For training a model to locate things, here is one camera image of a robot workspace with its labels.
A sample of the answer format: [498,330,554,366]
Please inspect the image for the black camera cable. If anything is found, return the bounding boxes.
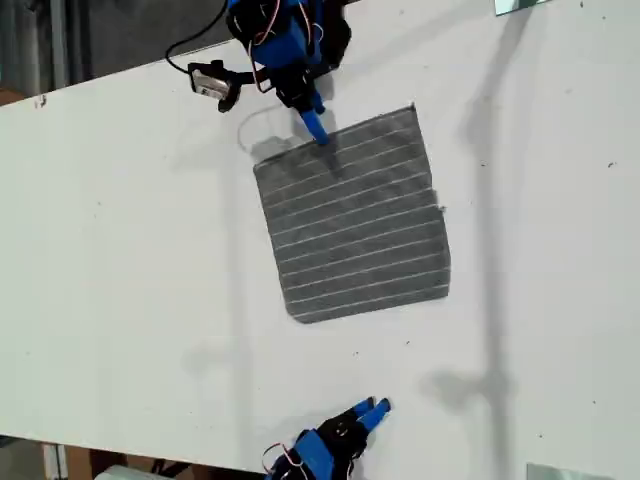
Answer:
[165,0,236,76]

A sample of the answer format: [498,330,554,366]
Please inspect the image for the black camera stalk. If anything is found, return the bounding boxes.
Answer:
[217,69,274,114]

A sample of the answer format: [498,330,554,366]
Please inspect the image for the red white servo wire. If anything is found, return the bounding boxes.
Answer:
[261,441,307,474]
[248,14,281,94]

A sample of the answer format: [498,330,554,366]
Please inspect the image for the brown cardboard box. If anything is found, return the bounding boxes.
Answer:
[64,444,196,480]

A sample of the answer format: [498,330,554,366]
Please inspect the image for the black silver camera box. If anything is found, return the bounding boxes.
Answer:
[187,60,232,99]

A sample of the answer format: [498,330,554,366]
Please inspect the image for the white table leg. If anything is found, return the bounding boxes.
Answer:
[42,442,69,480]

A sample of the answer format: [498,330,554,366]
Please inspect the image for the grey striped square towel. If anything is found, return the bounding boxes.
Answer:
[252,102,454,325]

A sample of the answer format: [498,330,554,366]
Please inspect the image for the white plastic container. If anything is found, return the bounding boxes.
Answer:
[97,464,156,480]

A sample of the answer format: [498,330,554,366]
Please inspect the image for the grey metal post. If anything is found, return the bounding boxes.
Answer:
[49,0,69,92]

